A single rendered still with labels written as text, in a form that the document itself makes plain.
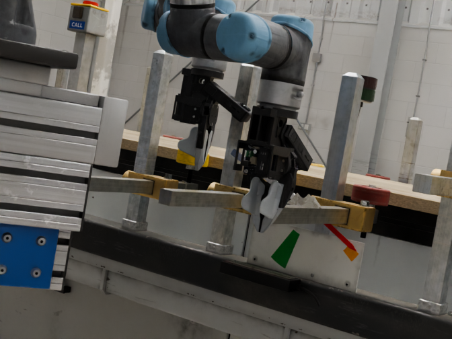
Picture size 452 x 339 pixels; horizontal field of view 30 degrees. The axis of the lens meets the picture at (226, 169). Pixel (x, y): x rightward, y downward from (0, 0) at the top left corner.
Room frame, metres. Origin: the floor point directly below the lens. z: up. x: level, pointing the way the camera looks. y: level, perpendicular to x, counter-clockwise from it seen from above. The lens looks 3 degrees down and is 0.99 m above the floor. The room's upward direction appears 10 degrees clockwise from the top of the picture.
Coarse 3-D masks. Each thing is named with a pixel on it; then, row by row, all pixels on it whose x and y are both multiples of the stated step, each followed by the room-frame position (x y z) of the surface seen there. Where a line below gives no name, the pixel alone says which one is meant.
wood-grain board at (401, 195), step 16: (128, 144) 2.27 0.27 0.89; (160, 144) 2.32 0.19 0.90; (176, 144) 2.55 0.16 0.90; (304, 176) 1.97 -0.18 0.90; (320, 176) 2.03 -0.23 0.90; (352, 176) 2.41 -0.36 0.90; (368, 176) 2.65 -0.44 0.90; (400, 192) 1.91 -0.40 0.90; (416, 192) 2.06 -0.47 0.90; (416, 208) 1.81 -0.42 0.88; (432, 208) 1.79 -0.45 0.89
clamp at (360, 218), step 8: (320, 200) 1.72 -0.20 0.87; (328, 200) 1.71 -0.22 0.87; (336, 200) 1.71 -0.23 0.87; (352, 208) 1.68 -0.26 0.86; (360, 208) 1.67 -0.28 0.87; (368, 208) 1.67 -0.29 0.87; (352, 216) 1.68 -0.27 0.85; (360, 216) 1.67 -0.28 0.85; (368, 216) 1.68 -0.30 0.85; (336, 224) 1.69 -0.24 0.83; (344, 224) 1.68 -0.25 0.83; (352, 224) 1.68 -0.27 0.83; (360, 224) 1.67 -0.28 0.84; (368, 224) 1.68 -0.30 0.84
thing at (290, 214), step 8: (288, 208) 1.47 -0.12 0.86; (296, 208) 1.50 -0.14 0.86; (304, 208) 1.52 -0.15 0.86; (312, 208) 1.55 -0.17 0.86; (328, 208) 1.61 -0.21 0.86; (336, 208) 1.65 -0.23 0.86; (344, 208) 1.69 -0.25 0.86; (280, 216) 1.46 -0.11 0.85; (288, 216) 1.48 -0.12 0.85; (296, 216) 1.50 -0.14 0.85; (304, 216) 1.53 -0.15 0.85; (312, 216) 1.56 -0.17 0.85; (320, 216) 1.58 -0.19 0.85; (328, 216) 1.61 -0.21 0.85; (336, 216) 1.64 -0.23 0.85; (344, 216) 1.67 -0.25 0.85; (376, 216) 1.80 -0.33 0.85
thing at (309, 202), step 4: (296, 196) 1.54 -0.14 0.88; (300, 196) 1.55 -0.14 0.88; (308, 196) 1.56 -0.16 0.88; (312, 196) 1.57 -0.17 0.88; (292, 200) 1.54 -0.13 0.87; (296, 200) 1.54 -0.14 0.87; (300, 200) 1.55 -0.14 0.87; (304, 200) 1.55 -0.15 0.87; (308, 200) 1.56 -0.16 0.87; (312, 200) 1.54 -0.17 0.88; (316, 200) 1.57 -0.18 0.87; (292, 204) 1.53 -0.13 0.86; (296, 204) 1.53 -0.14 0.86; (300, 204) 1.54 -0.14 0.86; (304, 204) 1.53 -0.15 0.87; (308, 204) 1.52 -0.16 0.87; (312, 204) 1.53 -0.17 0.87; (316, 204) 1.53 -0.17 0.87; (320, 208) 1.55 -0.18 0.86
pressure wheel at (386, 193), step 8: (360, 184) 1.81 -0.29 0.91; (352, 192) 1.79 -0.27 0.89; (360, 192) 1.77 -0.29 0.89; (368, 192) 1.76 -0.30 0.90; (376, 192) 1.76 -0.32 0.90; (384, 192) 1.76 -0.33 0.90; (360, 200) 1.76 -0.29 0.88; (368, 200) 1.76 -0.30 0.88; (376, 200) 1.76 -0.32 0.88; (384, 200) 1.76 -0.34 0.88
